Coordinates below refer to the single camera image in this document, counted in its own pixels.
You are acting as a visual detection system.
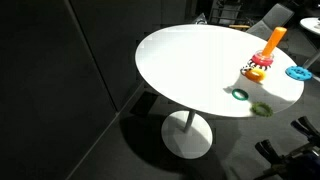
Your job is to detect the clear plastic ring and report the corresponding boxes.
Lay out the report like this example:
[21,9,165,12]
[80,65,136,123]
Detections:
[254,49,275,63]

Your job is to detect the black and white striped base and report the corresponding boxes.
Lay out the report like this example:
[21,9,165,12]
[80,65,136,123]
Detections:
[247,59,271,71]

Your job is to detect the grey chair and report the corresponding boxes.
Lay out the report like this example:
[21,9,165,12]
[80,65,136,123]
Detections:
[247,3,294,40]

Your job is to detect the white round table pedestal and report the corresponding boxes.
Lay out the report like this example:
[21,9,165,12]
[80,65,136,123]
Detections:
[161,110,213,159]

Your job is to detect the teal thin ring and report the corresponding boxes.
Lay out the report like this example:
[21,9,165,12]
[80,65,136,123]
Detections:
[231,88,250,102]

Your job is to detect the small black white ring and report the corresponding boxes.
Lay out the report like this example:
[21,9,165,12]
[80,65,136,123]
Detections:
[240,66,253,75]

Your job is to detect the orange ring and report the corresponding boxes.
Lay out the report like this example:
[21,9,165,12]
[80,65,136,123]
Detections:
[244,67,267,83]

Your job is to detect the red ring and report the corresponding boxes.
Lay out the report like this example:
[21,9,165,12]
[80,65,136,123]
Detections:
[251,54,274,67]

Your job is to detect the yellow-green spiky ring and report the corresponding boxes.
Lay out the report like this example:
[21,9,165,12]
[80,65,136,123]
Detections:
[250,101,274,118]

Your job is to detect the orange ring toss peg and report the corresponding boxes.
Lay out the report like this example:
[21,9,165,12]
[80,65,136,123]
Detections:
[262,27,287,57]

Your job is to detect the blue dotted ring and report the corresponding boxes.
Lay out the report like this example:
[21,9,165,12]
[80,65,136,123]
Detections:
[284,65,314,82]

